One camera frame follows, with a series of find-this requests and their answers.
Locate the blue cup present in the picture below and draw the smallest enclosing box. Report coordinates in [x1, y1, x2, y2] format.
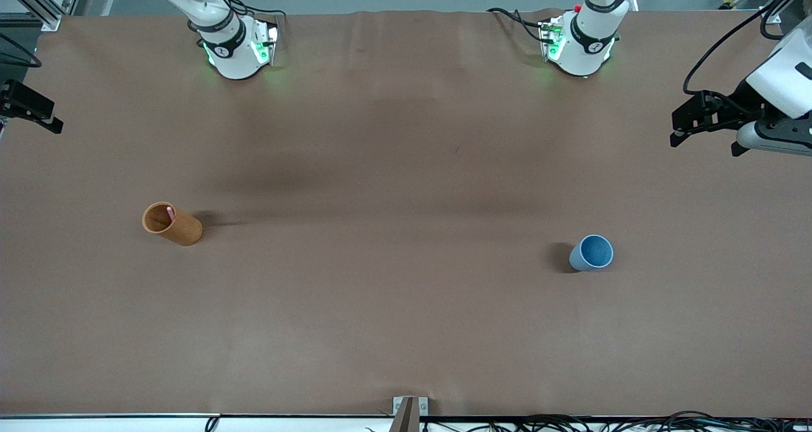
[569, 234, 614, 272]

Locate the wooden cylindrical cup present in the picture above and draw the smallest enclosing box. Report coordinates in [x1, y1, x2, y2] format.
[142, 202, 204, 247]

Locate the brown table cover cloth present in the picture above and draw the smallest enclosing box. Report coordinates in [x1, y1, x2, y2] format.
[0, 8, 812, 418]

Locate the black right arm wrist cable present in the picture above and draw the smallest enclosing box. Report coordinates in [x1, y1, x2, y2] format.
[0, 34, 43, 69]

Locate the aluminium frame profile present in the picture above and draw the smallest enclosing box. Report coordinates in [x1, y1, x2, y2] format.
[0, 0, 88, 31]

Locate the black left arm base cable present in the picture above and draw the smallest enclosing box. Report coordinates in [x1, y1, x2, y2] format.
[487, 7, 554, 43]

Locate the black arm base cable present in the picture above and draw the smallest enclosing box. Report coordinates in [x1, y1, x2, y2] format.
[204, 0, 287, 25]
[487, 7, 554, 43]

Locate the black right arm base cable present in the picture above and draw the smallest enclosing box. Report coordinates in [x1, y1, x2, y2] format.
[204, 0, 287, 25]

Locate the black cable bundle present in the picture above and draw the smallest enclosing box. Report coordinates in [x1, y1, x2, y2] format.
[421, 412, 812, 432]

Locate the metal mounting bracket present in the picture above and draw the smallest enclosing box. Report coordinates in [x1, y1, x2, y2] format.
[393, 396, 429, 417]

